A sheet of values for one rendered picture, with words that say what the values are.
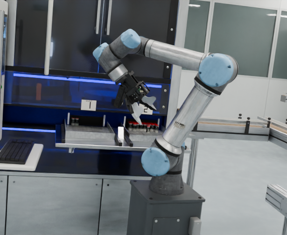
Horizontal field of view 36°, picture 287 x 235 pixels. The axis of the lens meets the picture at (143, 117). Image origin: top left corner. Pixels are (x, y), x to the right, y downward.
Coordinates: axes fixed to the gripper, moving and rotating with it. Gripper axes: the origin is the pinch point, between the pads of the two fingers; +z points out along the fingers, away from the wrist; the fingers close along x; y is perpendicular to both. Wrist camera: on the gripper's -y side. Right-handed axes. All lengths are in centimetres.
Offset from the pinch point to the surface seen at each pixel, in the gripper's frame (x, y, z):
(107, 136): 29, -48, -1
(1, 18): -6, -24, -71
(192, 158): 89, -53, 48
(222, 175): 277, -156, 134
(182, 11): 94, 2, -30
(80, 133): 22, -55, -11
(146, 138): 41, -37, 13
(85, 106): 47, -62, -22
